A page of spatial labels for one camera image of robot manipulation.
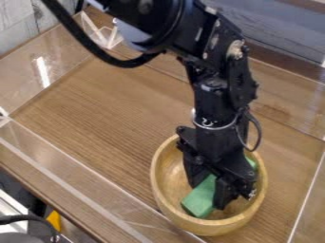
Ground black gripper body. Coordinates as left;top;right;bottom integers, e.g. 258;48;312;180
176;121;258;188

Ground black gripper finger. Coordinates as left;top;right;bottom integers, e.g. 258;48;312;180
213;177;250;210
183;152;218;188

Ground green rectangular block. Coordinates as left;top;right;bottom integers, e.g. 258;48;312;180
180;155;259;220

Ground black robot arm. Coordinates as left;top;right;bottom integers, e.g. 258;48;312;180
40;0;259;210

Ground brown wooden bowl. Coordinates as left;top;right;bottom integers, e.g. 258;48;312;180
150;135;267;236

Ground clear acrylic tray walls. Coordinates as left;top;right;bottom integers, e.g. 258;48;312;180
0;28;325;243

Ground black device yellow sticker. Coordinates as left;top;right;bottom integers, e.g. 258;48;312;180
25;205;99;243

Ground black cable lower left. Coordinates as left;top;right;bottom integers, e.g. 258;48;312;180
0;214;61;243

